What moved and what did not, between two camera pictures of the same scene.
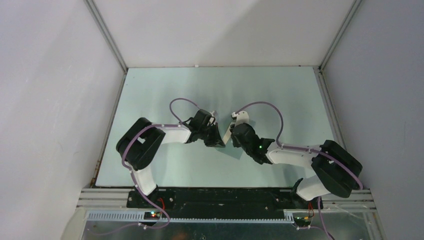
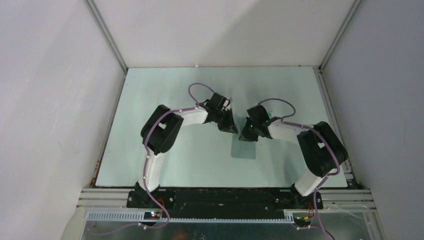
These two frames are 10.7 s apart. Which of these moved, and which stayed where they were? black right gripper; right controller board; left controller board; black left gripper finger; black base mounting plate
Moved: black right gripper; black left gripper finger
Stayed: left controller board; right controller board; black base mounting plate
